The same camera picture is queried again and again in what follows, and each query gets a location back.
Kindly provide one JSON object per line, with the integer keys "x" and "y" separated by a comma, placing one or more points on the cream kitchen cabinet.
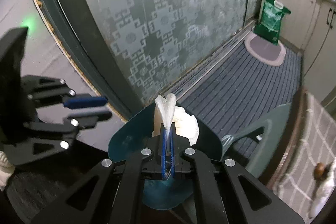
{"x": 302, "y": 8}

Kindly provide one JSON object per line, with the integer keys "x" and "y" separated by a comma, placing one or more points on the white plastic bag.
{"x": 168, "y": 108}

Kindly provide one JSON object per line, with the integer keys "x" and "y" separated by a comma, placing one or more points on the brown lump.
{"x": 319, "y": 170}

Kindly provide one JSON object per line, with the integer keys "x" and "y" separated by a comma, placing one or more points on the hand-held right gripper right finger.
{"x": 172, "y": 158}

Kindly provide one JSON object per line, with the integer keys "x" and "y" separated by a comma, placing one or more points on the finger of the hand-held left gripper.
{"x": 89, "y": 119}
{"x": 86, "y": 101}

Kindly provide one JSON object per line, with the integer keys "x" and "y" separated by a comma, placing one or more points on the grey striped floor mat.
{"x": 236, "y": 87}

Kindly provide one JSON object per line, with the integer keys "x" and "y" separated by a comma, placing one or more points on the oval grey floor mat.
{"x": 265, "y": 49}

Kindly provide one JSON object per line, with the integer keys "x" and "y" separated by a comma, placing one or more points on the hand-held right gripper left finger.
{"x": 163, "y": 161}

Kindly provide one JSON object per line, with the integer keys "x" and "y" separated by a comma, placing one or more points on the grey checked tablecloth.
{"x": 309, "y": 140}

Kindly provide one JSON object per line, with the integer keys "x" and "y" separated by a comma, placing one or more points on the green sack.
{"x": 273, "y": 19}

